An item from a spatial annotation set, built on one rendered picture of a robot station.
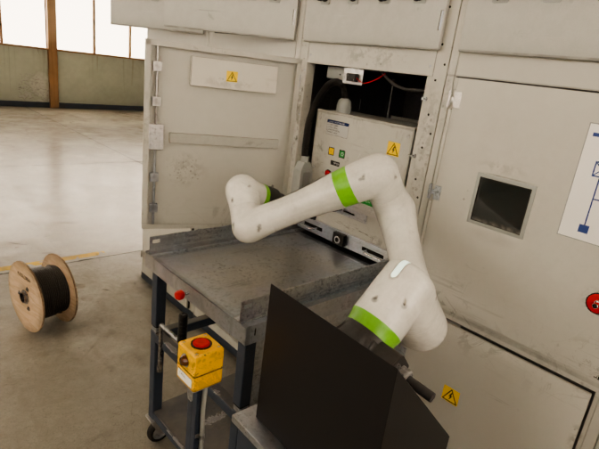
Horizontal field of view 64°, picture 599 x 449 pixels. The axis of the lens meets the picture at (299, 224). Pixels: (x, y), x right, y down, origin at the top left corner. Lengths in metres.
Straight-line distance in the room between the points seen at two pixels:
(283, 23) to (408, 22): 0.61
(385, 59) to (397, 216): 0.63
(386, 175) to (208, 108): 0.93
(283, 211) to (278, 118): 0.76
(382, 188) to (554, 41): 0.59
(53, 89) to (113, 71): 1.52
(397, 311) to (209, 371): 0.46
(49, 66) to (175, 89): 10.70
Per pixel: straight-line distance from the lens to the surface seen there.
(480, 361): 1.71
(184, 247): 1.87
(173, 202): 2.09
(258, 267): 1.75
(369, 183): 1.36
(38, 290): 2.83
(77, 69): 12.93
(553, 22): 1.53
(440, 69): 1.68
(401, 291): 1.08
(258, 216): 1.46
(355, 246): 1.96
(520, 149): 1.52
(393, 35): 1.78
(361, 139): 1.91
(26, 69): 12.62
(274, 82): 2.07
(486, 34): 1.60
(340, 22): 1.95
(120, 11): 3.06
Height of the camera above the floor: 1.54
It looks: 18 degrees down
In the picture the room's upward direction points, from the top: 7 degrees clockwise
